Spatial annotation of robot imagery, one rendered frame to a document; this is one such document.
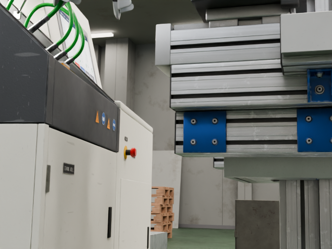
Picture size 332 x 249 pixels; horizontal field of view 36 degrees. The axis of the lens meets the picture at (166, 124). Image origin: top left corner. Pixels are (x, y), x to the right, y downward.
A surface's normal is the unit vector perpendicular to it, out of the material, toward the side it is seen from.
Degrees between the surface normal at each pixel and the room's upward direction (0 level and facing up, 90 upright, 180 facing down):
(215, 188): 90
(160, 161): 82
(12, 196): 90
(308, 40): 90
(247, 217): 90
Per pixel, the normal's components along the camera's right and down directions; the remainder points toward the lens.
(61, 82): 0.99, 0.00
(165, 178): -0.26, -0.29
